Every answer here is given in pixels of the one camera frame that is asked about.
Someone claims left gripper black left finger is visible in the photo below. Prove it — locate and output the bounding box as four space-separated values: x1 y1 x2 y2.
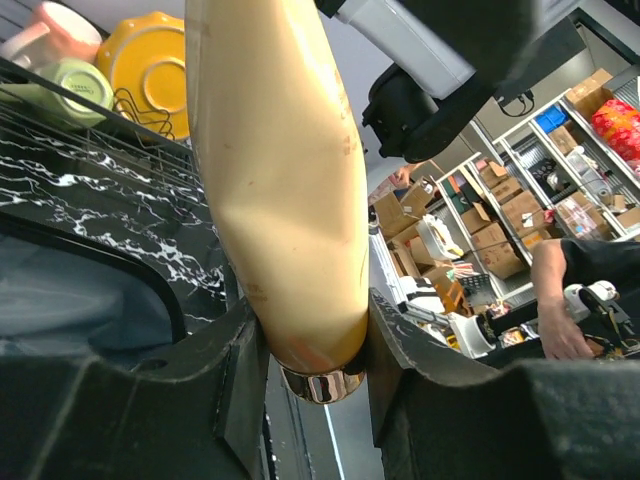
1 300 269 479

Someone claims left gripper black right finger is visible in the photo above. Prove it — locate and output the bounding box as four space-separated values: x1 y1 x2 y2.
367 291 639 479

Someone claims blue fish print suitcase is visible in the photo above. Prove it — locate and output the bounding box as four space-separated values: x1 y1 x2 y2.
1 215 186 367

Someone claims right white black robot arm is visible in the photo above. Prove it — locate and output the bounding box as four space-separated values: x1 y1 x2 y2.
316 1 585 163

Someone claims white handheld device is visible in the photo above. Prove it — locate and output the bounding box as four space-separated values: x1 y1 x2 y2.
449 280 639 360

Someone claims person in black shirt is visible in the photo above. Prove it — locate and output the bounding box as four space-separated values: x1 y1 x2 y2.
531 238 639 360

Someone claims metal storage shelving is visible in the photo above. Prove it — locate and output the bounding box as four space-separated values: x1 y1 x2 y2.
373 70 639 306

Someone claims pale green cup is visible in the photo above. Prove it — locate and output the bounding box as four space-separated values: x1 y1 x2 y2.
1 57 114 130

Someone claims yellow scalloped plate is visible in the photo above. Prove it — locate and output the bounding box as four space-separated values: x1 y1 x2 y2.
95 11 190 141

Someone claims pink cup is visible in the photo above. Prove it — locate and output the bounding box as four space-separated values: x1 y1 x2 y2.
1 1 102 72

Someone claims black wire dish rack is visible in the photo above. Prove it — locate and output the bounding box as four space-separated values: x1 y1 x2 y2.
1 59 206 206

